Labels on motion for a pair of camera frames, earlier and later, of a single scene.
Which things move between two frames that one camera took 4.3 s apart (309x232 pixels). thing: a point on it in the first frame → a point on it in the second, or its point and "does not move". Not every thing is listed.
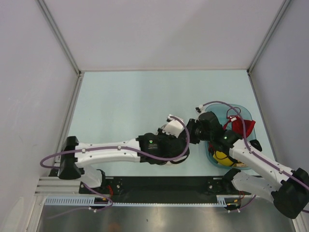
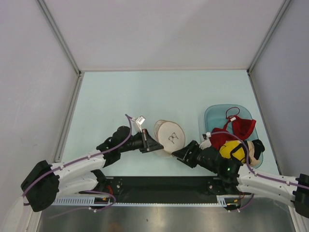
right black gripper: [191, 124] → [188, 160]
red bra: [237, 125] does not move
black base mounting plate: [160, 187] does not move
